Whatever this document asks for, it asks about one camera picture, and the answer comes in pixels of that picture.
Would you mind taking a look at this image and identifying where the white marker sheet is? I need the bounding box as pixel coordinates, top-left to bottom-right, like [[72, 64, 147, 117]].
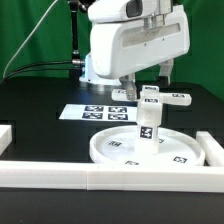
[[59, 104, 137, 122]]

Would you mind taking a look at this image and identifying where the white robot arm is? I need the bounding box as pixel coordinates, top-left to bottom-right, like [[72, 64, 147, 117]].
[[81, 0, 190, 101]]

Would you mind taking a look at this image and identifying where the white front fence bar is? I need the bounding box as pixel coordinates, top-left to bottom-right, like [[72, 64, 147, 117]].
[[0, 161, 224, 193]]

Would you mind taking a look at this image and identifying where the black cable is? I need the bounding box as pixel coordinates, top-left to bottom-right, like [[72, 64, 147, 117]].
[[0, 59, 75, 84]]

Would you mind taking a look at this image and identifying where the white cross-shaped table base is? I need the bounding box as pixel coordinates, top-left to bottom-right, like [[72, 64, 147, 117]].
[[112, 85, 192, 106]]

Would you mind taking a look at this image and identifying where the white fence bar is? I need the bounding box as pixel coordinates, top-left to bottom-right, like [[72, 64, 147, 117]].
[[196, 131, 224, 167], [0, 161, 224, 193], [0, 125, 12, 155]]

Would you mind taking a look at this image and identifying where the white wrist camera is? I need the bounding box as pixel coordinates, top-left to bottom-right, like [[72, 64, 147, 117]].
[[88, 0, 158, 23]]

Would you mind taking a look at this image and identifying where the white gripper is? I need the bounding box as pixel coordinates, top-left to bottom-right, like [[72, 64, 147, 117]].
[[90, 5, 190, 101]]

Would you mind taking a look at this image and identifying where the white round table top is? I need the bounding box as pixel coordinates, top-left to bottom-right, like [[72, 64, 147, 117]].
[[89, 125, 205, 167]]

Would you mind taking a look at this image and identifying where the white left fence bar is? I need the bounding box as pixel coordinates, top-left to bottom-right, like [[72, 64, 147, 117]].
[[0, 125, 12, 155]]

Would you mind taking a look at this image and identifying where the white right fence bar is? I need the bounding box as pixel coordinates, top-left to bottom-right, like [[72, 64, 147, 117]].
[[196, 131, 224, 167]]

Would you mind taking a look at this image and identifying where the grey cable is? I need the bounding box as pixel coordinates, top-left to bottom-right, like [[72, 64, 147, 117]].
[[2, 0, 59, 79]]

